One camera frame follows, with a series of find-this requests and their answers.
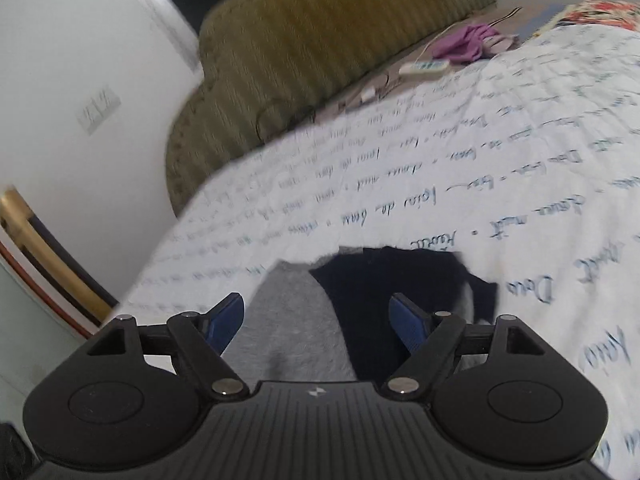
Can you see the white power strip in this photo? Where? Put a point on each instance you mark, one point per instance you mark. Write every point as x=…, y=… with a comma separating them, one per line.
x=425, y=67

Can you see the purple cloth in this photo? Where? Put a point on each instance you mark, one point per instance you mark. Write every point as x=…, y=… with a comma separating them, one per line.
x=467, y=41

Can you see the white quilt with blue script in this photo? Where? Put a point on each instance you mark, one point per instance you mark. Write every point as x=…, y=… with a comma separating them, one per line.
x=475, y=170

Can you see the brown curved wooden furniture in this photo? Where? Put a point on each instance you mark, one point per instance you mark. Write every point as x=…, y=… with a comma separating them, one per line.
x=45, y=265

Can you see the brown bed sheet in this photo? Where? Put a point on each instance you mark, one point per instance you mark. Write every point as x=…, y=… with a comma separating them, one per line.
x=400, y=80

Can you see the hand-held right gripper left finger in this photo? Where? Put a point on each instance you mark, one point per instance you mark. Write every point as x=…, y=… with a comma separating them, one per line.
x=225, y=322

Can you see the grey sweater with navy sleeves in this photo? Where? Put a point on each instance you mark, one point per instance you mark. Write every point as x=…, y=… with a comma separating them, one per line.
x=300, y=330

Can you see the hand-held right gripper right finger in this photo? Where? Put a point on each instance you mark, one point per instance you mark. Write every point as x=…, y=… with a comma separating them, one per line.
x=407, y=325

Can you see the white wall socket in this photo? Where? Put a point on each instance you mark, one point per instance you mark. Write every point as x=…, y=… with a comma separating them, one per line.
x=90, y=117
x=110, y=100

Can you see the olive green padded headboard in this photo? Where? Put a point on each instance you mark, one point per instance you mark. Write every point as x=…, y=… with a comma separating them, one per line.
x=300, y=50

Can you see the red floral cloth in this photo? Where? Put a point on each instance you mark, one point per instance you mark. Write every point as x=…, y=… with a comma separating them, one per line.
x=600, y=12

